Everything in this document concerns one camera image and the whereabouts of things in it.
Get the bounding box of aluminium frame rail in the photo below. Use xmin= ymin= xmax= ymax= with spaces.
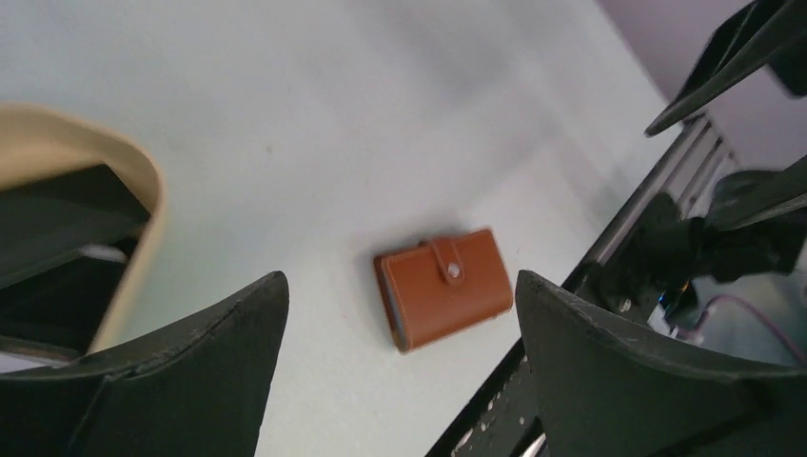
xmin=581 ymin=114 xmax=740 ymax=264

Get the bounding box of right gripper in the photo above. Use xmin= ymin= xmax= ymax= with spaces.
xmin=644 ymin=0 xmax=807 ymax=230

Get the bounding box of black card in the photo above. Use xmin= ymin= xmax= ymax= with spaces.
xmin=1 ymin=165 xmax=150 ymax=357

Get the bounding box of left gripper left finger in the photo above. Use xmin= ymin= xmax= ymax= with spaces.
xmin=1 ymin=271 xmax=289 ymax=456

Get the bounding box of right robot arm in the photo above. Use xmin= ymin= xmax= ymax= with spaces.
xmin=571 ymin=1 xmax=806 ymax=322

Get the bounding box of beige card tray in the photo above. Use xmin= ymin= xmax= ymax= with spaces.
xmin=1 ymin=104 xmax=167 ymax=374

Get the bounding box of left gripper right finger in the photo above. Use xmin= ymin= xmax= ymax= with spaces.
xmin=515 ymin=270 xmax=806 ymax=456

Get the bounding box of brown leather card holder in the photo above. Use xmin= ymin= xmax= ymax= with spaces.
xmin=373 ymin=228 xmax=514 ymax=353

